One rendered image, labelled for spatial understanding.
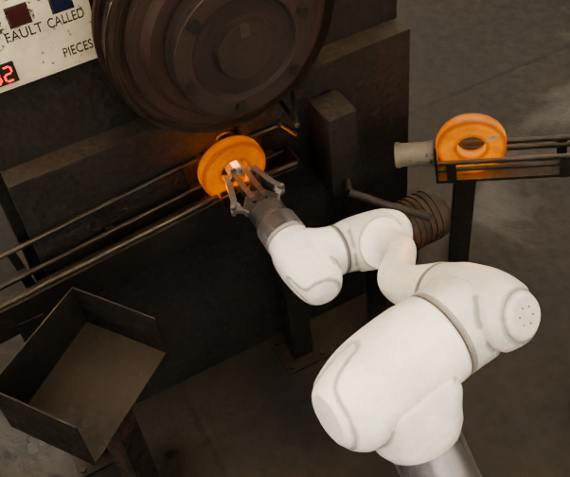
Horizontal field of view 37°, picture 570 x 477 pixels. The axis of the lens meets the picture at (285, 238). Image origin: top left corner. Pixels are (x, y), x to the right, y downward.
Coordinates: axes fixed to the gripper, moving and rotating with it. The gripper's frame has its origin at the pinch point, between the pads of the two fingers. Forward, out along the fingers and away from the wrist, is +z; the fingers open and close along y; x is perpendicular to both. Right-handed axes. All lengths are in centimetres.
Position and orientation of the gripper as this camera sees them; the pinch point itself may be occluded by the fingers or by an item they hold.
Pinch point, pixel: (231, 162)
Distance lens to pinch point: 189.3
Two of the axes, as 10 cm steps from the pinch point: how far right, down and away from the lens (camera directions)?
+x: -0.7, -6.4, -7.6
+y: 8.8, -4.0, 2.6
